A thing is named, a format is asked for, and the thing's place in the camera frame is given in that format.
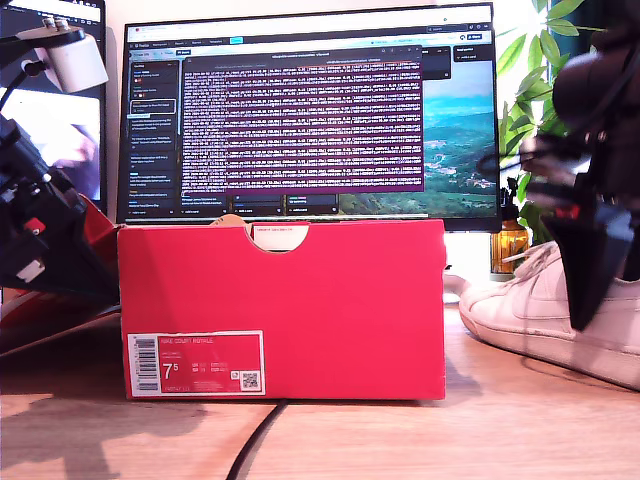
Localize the white leather sneaker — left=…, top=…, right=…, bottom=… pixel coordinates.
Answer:
left=458, top=239, right=640, bottom=392

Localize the red Nike shoebox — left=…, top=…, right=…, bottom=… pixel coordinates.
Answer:
left=0, top=194, right=447, bottom=401

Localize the amber pump bottle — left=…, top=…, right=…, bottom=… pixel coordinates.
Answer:
left=490, top=177, right=530, bottom=275

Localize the white rounded plastic object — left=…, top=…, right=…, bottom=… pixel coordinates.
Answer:
left=442, top=273, right=474, bottom=304

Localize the dark-framed computer monitor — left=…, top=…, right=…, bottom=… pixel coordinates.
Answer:
left=0, top=0, right=108, bottom=216

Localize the green leafy houseplant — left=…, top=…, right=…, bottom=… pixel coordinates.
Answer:
left=497, top=0, right=640, bottom=246

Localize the large wide computer monitor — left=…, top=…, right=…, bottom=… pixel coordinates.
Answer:
left=115, top=2, right=503, bottom=234

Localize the thin black camera cable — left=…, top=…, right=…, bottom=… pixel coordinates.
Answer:
left=0, top=62, right=31, bottom=114

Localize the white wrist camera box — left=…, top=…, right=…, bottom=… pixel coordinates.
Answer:
left=0, top=14, right=110, bottom=95

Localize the black table cable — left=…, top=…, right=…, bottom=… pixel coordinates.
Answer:
left=225, top=398, right=290, bottom=480

